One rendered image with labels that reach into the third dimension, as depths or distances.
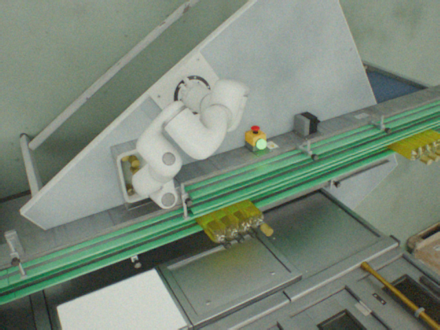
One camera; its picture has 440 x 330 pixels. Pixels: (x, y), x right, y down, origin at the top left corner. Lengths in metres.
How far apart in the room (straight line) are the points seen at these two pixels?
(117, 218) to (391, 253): 1.14
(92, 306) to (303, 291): 0.79
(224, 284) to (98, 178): 0.64
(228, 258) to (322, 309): 0.42
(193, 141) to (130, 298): 0.77
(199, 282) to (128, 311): 0.29
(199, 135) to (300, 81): 0.97
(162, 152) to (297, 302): 0.79
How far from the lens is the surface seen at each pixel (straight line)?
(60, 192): 1.69
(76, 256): 1.62
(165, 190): 1.43
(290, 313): 1.59
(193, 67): 1.60
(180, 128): 1.09
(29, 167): 2.03
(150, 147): 1.15
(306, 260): 1.79
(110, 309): 1.63
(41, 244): 1.71
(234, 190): 1.78
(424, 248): 5.41
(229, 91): 1.23
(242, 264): 1.71
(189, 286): 1.65
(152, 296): 1.63
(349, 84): 2.20
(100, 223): 1.71
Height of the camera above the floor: 2.19
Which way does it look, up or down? 50 degrees down
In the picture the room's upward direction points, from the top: 134 degrees clockwise
